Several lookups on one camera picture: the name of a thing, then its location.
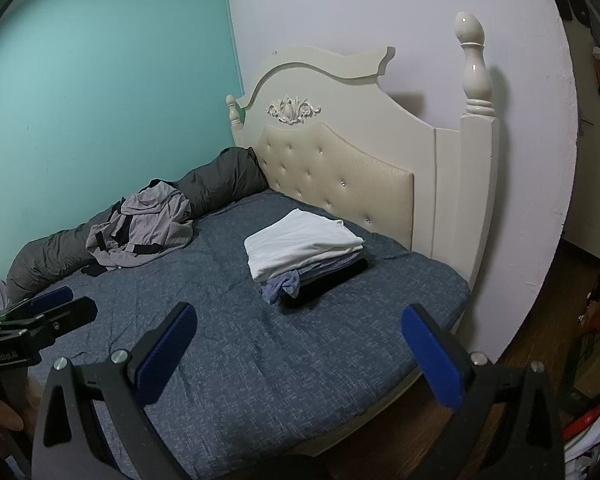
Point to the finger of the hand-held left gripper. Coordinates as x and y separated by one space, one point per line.
50 297
65 315

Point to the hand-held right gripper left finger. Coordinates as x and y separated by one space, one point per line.
165 350

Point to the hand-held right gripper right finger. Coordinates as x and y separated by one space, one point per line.
430 355

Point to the white long-sleeve shirt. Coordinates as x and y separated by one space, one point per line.
300 242

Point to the person's left hand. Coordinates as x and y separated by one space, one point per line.
2 415

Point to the bed with blue patterned sheet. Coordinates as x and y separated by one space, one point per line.
280 360

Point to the grey jacket with black trim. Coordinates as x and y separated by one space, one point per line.
145 230

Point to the black folded garment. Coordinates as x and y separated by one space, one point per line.
330 285

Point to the blue-grey denim garment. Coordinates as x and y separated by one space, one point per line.
280 287

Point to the pile of boxes and bags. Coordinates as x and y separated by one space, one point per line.
595 360

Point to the dark grey rolled duvet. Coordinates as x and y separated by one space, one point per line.
220 180

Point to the cream tufted headboard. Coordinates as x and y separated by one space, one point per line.
355 170

